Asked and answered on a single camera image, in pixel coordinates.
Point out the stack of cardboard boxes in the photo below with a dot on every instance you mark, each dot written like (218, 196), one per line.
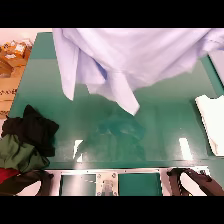
(11, 71)

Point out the white garment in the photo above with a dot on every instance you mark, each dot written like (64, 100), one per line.
(213, 123)

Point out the black garment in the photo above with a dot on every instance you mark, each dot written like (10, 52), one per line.
(35, 128)

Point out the silver frame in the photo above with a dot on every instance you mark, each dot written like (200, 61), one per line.
(110, 181)

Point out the pale lilac shirt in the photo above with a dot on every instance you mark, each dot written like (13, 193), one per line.
(133, 53)

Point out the dark green garment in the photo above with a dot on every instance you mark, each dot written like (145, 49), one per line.
(18, 155)

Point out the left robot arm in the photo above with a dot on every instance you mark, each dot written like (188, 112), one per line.
(31, 182)

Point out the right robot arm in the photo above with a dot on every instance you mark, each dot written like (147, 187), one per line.
(196, 182)

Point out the red garment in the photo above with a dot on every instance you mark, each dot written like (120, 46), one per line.
(6, 174)

